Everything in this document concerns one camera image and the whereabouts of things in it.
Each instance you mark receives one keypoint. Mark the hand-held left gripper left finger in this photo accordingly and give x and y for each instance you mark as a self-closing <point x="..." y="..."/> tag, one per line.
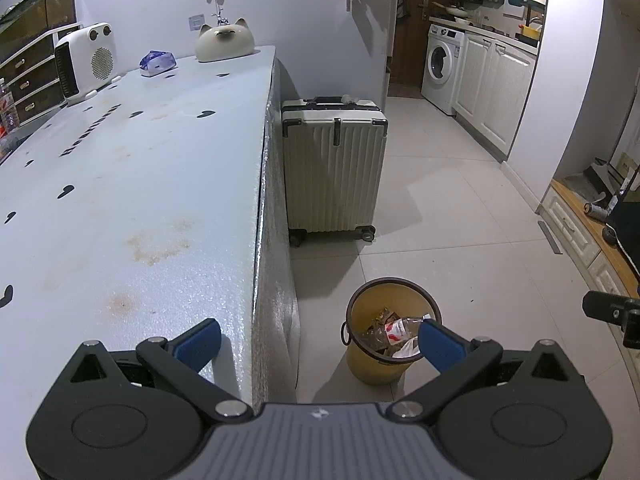
<point x="197" y="342"/>

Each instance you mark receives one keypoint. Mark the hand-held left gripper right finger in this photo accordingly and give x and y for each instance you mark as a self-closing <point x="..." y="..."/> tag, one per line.
<point x="440" y="342"/>

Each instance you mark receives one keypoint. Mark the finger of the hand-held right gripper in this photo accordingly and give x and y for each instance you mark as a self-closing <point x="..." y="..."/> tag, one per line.
<point x="607" y="305"/>

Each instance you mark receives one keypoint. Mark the clear plastic bottle red label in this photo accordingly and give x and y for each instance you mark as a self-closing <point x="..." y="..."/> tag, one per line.
<point x="400" y="330"/>

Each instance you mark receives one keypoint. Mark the yellow trash bin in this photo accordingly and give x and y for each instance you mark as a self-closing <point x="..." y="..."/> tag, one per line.
<point x="370" y="365"/>

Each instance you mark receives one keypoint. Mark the black bag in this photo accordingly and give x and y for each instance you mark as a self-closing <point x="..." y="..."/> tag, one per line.
<point x="625" y="230"/>

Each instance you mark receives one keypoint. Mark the low white drawer unit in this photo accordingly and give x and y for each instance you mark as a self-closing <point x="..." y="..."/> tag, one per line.
<point x="575" y="230"/>

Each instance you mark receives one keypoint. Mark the white ribbed suitcase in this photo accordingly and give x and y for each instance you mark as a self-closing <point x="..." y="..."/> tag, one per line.
<point x="335" y="170"/>

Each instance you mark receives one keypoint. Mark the white kitchen cabinet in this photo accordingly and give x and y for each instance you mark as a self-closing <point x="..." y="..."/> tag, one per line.
<point x="492" y="90"/>

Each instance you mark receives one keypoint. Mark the white washing machine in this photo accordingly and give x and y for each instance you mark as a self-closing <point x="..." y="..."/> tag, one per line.
<point x="442" y="65"/>

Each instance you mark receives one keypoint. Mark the blue tissue pack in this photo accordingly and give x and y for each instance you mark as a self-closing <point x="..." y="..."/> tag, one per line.
<point x="157" y="62"/>

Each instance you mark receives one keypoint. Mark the white space heater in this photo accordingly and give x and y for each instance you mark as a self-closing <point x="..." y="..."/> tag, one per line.
<point x="90" y="62"/>

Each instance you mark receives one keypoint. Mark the white cat-shaped ornament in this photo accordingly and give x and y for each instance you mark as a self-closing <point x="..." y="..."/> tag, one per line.
<point x="225" y="42"/>

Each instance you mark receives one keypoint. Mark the small water bottle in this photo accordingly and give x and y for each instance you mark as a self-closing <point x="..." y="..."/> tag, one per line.
<point x="7" y="105"/>

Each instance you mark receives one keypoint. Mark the brown wooden door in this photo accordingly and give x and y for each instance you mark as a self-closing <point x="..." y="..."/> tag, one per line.
<point x="405" y="35"/>

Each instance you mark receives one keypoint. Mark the white drawer cabinet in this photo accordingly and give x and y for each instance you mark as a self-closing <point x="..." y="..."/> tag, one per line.
<point x="30" y="80"/>

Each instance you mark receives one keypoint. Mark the glass fish tank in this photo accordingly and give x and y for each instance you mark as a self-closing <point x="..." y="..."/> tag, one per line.
<point x="45" y="7"/>

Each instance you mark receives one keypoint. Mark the small white wall switch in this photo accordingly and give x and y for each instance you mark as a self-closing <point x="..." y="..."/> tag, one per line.
<point x="197" y="22"/>

